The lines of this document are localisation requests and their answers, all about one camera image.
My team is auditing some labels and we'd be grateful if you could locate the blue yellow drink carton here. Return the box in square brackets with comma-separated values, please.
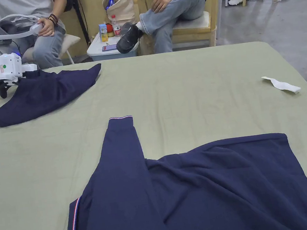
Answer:
[98, 23, 109, 43]

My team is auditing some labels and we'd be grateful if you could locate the plain dark blue shirt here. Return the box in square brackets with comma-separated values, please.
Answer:
[0, 62, 107, 128]

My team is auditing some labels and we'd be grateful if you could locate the plastic water bottle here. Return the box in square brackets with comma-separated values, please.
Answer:
[111, 14, 121, 37]

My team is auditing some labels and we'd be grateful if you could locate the dark blue striped-trim shirt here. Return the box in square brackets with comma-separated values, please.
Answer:
[48, 95, 307, 230]

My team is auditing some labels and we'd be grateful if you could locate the cushioned folding stool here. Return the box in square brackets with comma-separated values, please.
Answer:
[20, 33, 84, 70]

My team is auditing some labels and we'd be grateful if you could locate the pale green sheeted bed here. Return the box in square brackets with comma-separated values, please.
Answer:
[0, 35, 307, 230]

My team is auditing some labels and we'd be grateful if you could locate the white cloth strip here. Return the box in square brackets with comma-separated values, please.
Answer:
[261, 72, 302, 98]

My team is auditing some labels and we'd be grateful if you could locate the smartphone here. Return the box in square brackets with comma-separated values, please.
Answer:
[101, 44, 119, 52]

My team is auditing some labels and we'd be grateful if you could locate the spare white hand-held gripper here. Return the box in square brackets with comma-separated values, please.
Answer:
[0, 50, 41, 100]

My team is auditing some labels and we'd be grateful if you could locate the white plastic storage box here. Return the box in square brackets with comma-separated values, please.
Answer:
[85, 27, 140, 63]

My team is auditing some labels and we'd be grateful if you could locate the beige backpack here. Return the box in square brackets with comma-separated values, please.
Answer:
[102, 0, 137, 29]

